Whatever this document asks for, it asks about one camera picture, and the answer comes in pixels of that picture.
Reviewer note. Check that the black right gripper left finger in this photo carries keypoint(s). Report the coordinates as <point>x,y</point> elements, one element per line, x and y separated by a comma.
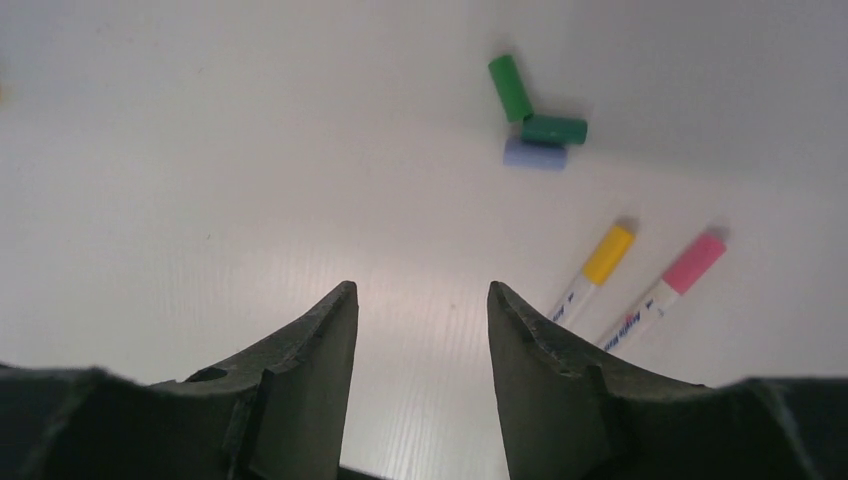
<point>275,410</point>

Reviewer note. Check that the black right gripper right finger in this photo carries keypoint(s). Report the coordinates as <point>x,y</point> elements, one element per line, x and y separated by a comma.
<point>569,410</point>

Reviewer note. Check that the white yellow marker pen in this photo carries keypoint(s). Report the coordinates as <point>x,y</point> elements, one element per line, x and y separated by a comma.
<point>594,273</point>

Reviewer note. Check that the white pink marker pen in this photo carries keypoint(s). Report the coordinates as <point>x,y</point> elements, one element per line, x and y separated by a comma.
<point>681,275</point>

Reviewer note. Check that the light green pen cap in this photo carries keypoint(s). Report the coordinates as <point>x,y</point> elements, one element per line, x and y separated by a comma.
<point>510,88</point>

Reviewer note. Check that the blue pen cap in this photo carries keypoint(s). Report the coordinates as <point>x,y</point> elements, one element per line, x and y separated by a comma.
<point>534,155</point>

